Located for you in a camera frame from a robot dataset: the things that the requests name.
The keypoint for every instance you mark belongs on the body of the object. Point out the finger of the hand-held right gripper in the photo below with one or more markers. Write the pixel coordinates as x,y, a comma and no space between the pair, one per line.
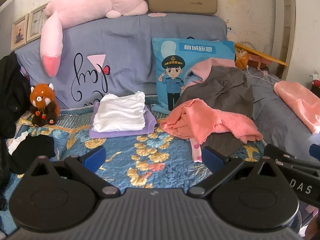
276,152
315,151

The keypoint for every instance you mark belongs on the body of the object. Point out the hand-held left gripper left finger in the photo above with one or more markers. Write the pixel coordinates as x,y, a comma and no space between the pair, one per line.
94,158

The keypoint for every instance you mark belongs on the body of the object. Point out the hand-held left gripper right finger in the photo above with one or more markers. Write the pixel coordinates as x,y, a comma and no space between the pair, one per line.
212,158

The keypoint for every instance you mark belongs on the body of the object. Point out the coral pink fleece garment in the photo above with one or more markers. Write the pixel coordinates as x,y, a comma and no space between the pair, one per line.
212,122
297,102

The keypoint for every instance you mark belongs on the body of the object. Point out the pink polka-dot garment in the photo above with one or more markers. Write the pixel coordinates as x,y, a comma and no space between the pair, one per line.
196,152

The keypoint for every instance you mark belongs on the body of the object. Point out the grey bed sheet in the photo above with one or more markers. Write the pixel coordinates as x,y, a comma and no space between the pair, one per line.
275,110

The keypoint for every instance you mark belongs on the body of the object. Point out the white folded shirt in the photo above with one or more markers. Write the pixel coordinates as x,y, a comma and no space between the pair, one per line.
120,115

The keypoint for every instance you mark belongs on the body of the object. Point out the blue floral quilt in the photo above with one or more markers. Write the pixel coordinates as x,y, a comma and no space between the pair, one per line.
150,162

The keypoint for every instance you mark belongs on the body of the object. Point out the black cloth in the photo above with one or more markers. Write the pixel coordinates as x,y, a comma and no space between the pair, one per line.
35,152

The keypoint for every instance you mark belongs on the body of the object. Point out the purple folded garment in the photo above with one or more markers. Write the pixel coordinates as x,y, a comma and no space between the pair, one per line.
148,127

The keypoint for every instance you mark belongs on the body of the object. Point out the dark red object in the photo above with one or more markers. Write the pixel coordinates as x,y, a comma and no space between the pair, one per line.
316,83

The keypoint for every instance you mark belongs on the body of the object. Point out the dark grey garment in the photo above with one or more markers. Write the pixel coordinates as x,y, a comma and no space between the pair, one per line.
225,87

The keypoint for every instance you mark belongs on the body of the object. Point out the red panda plush toy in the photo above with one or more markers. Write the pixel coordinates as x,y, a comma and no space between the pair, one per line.
43,102

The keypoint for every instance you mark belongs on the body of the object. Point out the white frilled cloth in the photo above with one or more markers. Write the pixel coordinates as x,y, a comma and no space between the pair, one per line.
16,143

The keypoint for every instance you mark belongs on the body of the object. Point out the light pink and blue garment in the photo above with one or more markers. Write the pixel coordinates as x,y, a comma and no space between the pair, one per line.
200,70

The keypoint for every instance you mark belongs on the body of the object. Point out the pink basket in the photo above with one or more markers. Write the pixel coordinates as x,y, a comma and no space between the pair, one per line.
257,61

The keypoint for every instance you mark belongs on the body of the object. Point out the yellow wooden board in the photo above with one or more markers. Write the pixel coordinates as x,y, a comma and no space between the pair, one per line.
265,55

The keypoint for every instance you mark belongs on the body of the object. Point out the orange bag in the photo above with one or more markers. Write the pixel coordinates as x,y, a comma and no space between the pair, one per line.
241,58

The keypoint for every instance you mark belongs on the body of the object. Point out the blue cartoon officer pillow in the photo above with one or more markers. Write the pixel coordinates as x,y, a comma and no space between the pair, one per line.
170,67

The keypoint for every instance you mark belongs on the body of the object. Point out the black jacket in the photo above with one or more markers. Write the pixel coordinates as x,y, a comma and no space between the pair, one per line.
12,92

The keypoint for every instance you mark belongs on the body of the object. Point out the lavender script printed duvet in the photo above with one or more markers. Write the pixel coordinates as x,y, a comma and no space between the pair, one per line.
125,50

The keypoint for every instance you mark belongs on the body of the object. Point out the framed picture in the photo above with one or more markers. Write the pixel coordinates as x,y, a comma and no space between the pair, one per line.
37,22
18,32

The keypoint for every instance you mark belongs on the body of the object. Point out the long pink plush toy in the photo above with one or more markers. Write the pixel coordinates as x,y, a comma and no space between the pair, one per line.
87,5

